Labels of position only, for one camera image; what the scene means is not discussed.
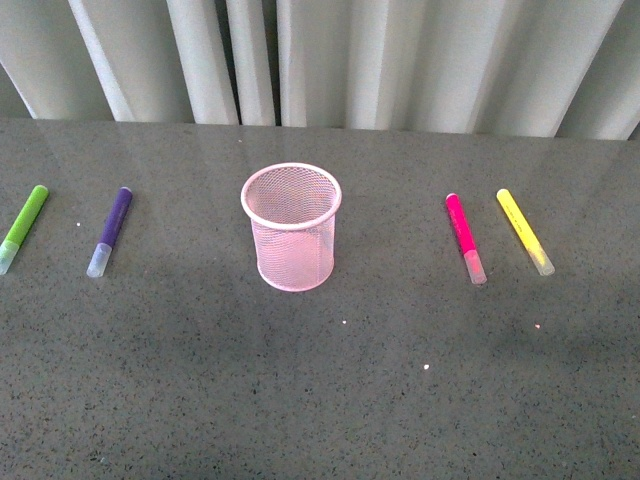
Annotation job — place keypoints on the white pleated curtain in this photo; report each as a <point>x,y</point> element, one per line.
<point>520,68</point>

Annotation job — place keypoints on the yellow highlighter pen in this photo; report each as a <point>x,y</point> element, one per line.
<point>525,233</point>

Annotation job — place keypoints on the pink highlighter pen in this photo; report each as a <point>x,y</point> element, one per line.
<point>465,239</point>

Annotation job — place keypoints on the green highlighter pen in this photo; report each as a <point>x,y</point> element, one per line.
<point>19,230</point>

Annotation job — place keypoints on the purple highlighter pen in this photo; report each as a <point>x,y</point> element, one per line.
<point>110,233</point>

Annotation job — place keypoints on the pink mesh pen cup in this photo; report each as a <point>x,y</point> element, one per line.
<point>292,209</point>

